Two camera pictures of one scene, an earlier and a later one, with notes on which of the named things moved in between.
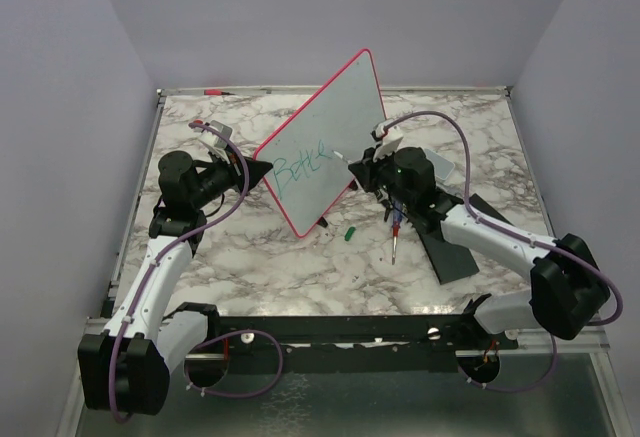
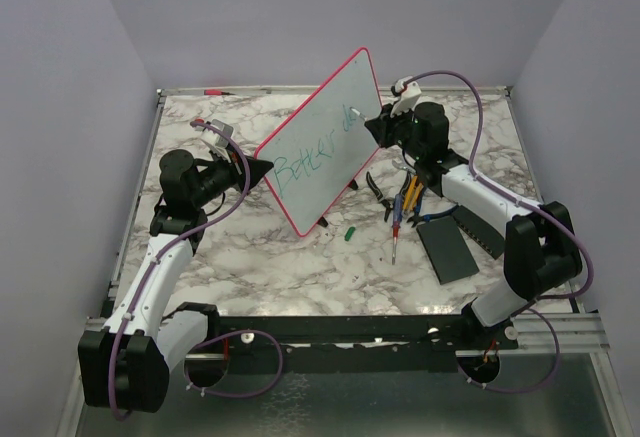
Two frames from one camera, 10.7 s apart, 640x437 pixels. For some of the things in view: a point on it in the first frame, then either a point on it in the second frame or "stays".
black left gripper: x=255 y=171 stays
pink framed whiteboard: x=312 y=148 stays
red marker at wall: x=216 y=92 stays
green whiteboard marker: x=339 y=155 to x=358 y=113
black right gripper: x=366 y=168 to x=381 y=125
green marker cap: x=351 y=230 stays
